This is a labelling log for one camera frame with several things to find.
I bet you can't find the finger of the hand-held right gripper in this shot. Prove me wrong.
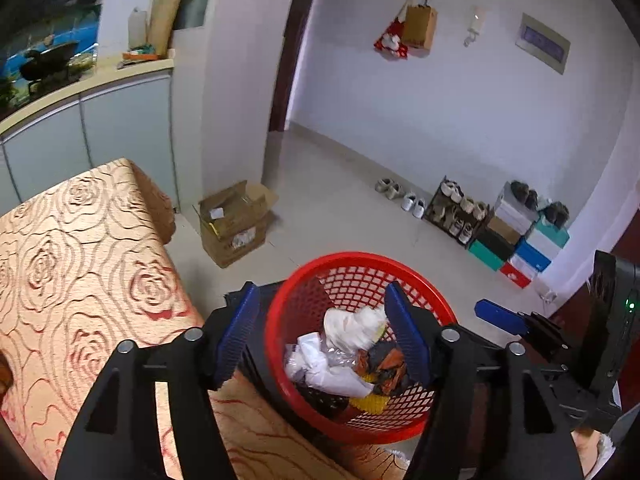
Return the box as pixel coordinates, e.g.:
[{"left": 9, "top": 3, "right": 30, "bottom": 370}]
[{"left": 475, "top": 298, "right": 571, "bottom": 361}]

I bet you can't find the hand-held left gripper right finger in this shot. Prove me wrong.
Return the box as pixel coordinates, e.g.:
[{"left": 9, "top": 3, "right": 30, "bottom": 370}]
[{"left": 384, "top": 281, "right": 586, "bottom": 480}]

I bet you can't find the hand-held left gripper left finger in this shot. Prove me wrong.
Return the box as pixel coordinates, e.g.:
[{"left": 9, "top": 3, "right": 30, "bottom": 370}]
[{"left": 55, "top": 281, "right": 262, "bottom": 480}]

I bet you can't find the white paper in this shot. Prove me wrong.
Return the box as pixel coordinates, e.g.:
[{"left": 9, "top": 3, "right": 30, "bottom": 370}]
[{"left": 322, "top": 306, "right": 390, "bottom": 352}]

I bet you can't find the red plastic basket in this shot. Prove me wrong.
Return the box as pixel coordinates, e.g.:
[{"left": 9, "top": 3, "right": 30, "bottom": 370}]
[{"left": 264, "top": 252, "right": 458, "bottom": 445}]

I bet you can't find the orange black wrapper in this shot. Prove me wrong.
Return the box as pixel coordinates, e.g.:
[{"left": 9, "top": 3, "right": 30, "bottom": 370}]
[{"left": 356, "top": 342, "right": 407, "bottom": 397}]

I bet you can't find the yellow mesh piece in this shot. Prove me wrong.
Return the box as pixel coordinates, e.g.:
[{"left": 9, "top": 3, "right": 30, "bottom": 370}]
[{"left": 347, "top": 372, "right": 391, "bottom": 413}]

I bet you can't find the stack of shoe boxes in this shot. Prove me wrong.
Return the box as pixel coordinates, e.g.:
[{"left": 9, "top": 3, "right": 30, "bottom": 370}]
[{"left": 467, "top": 195, "right": 571, "bottom": 289}]

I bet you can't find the white plastic bag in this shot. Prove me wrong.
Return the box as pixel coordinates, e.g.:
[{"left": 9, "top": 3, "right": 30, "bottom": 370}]
[{"left": 284, "top": 332, "right": 373, "bottom": 397}]

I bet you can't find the open cardboard box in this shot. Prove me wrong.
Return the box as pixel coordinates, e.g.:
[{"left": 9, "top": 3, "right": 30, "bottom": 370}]
[{"left": 197, "top": 180, "right": 280, "bottom": 268}]

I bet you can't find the dark shoe rack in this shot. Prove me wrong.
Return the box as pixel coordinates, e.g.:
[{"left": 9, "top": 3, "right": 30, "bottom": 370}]
[{"left": 425, "top": 176, "right": 491, "bottom": 247}]

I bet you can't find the rose-patterned tablecloth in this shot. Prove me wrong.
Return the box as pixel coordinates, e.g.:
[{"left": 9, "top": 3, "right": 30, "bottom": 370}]
[{"left": 0, "top": 158, "right": 401, "bottom": 480}]

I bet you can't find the grey cabinet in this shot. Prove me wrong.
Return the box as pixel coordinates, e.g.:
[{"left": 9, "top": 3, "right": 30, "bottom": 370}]
[{"left": 0, "top": 57, "right": 181, "bottom": 216}]

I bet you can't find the red hanging decoration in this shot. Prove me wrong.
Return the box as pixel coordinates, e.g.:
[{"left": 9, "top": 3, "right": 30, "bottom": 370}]
[{"left": 374, "top": 5, "right": 410, "bottom": 58}]

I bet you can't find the white intercom phone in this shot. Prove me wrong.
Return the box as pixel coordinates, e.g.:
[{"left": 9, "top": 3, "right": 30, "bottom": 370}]
[{"left": 463, "top": 6, "right": 487, "bottom": 47}]

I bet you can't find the orange clutter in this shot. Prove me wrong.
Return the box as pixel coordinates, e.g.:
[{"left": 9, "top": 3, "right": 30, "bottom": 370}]
[{"left": 122, "top": 45, "right": 161, "bottom": 61}]

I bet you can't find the brown paper bag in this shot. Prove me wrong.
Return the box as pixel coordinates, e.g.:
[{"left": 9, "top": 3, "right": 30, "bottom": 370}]
[{"left": 402, "top": 2, "right": 438, "bottom": 51}]

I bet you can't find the white plastic jug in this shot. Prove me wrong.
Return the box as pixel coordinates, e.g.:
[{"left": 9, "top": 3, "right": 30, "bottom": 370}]
[{"left": 128, "top": 7, "right": 148, "bottom": 50}]

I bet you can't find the brown cardboard roll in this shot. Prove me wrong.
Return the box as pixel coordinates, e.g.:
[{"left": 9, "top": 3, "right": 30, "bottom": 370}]
[{"left": 147, "top": 0, "right": 193, "bottom": 56}]

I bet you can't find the fish tank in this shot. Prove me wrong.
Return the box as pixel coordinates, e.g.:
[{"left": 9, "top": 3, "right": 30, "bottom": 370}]
[{"left": 0, "top": 5, "right": 101, "bottom": 121}]

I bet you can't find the grey wall panel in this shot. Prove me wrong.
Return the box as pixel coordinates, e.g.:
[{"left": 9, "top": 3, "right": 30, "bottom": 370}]
[{"left": 516, "top": 12, "right": 572, "bottom": 75}]

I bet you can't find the dark wooden door frame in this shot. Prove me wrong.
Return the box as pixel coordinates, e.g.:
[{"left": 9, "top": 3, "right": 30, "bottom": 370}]
[{"left": 267, "top": 0, "right": 326, "bottom": 133}]

